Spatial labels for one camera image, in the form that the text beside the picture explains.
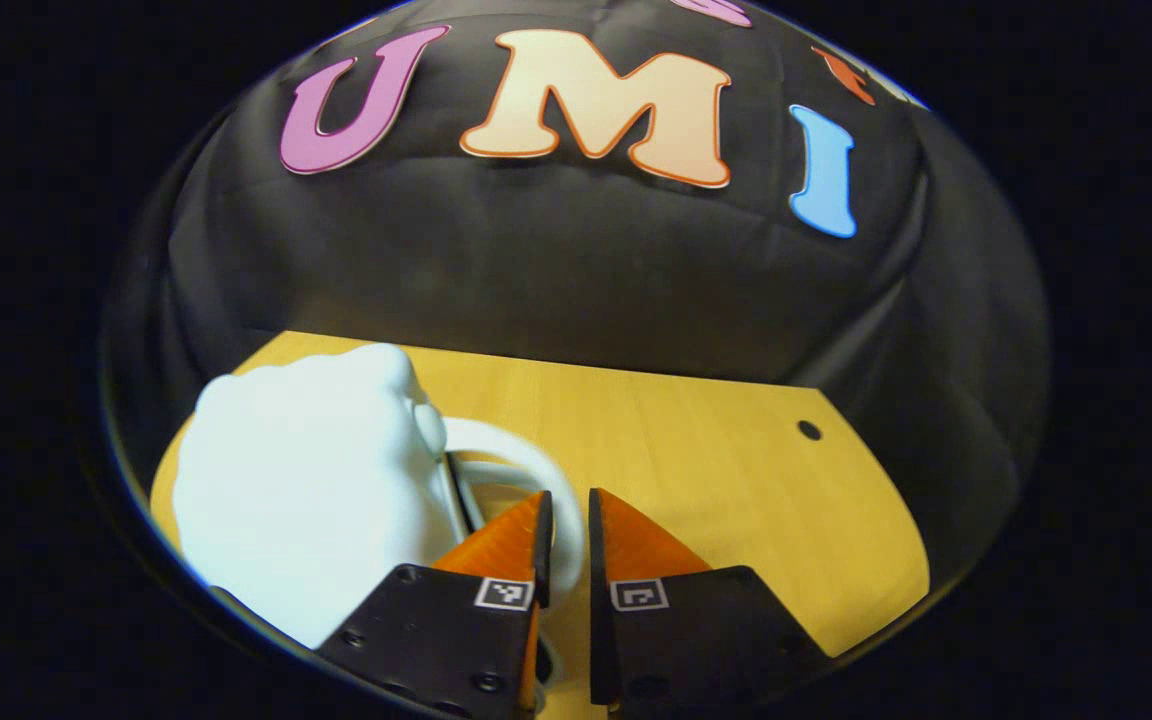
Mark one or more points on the black backdrop cloth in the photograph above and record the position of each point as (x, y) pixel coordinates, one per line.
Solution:
(556, 280)

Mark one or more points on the light blue suitcase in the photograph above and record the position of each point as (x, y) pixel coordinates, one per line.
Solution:
(316, 480)

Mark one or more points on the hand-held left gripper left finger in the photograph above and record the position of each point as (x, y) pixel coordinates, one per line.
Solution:
(544, 550)

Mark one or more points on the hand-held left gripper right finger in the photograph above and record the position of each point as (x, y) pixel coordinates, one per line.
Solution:
(597, 550)

